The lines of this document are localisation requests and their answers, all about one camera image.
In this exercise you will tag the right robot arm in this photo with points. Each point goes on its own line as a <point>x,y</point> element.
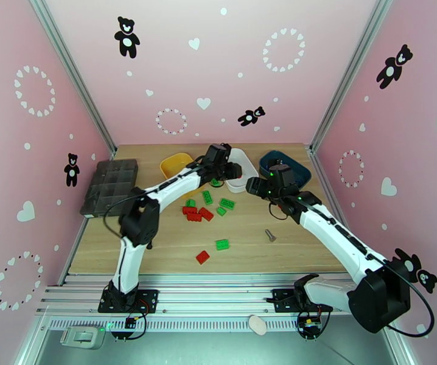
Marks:
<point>340,234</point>

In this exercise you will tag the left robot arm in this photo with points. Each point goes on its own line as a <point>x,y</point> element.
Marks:
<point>131,265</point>

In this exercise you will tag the white plastic bin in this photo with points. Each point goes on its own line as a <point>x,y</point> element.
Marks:
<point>247,162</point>

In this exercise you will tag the long green lego brick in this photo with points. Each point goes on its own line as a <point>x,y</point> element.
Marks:
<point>207,197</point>

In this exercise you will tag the dark teal plastic bin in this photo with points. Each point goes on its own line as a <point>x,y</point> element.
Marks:
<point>302,172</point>

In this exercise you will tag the silver bolt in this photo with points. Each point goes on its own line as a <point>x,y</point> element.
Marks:
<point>270,235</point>

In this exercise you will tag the small green lego brick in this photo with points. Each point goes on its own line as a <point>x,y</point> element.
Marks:
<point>221,211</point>

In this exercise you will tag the small square green lego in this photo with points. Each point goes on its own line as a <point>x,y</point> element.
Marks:
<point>190,203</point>

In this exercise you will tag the red lego brick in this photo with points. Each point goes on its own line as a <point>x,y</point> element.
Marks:
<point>194,218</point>
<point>206,214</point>
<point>202,257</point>
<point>190,210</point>

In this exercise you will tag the yellow plastic bin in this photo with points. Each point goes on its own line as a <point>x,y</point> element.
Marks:
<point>173,164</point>

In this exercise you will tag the grey compartment organizer box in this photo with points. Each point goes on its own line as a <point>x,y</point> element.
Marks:
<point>108,185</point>

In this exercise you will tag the beige oval tag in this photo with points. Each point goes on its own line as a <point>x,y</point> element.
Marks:
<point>257,325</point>

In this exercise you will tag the black bear wall sticker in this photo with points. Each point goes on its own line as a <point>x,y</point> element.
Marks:
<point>427,280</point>
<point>71,177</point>
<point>249,117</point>
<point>393,69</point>
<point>127,42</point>

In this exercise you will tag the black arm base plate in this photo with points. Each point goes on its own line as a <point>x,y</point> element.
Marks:
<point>148,299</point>
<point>281,299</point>

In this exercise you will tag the aluminium rail platform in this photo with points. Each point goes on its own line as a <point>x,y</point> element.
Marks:
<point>222,295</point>

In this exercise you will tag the aluminium frame post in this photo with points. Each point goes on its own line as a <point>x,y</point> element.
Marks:
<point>74,71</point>
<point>351,71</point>

